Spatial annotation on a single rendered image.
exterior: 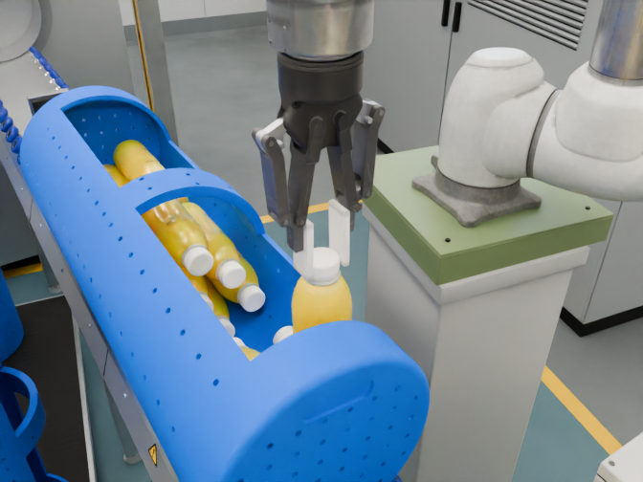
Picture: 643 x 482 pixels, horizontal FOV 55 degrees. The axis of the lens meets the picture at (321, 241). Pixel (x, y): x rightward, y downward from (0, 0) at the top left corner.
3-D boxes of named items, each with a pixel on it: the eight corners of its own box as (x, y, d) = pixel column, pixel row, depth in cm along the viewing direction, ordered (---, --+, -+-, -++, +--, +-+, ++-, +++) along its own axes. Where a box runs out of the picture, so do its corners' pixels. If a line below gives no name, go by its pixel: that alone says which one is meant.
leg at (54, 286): (61, 283, 266) (21, 151, 230) (65, 291, 262) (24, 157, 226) (47, 288, 263) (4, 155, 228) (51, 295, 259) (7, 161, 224)
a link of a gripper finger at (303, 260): (314, 224, 61) (307, 226, 61) (313, 279, 65) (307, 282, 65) (298, 209, 63) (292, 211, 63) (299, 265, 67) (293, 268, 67)
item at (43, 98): (80, 142, 168) (67, 87, 159) (84, 148, 165) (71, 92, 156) (41, 151, 164) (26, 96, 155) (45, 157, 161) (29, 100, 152)
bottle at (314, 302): (345, 410, 74) (348, 289, 63) (288, 402, 75) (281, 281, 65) (355, 368, 80) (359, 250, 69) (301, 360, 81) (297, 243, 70)
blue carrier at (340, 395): (166, 200, 142) (157, 76, 126) (412, 491, 81) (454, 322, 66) (33, 228, 128) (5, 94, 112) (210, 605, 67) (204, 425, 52)
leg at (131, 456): (139, 446, 198) (99, 294, 162) (145, 459, 194) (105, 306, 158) (121, 454, 196) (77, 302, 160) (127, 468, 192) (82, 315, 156)
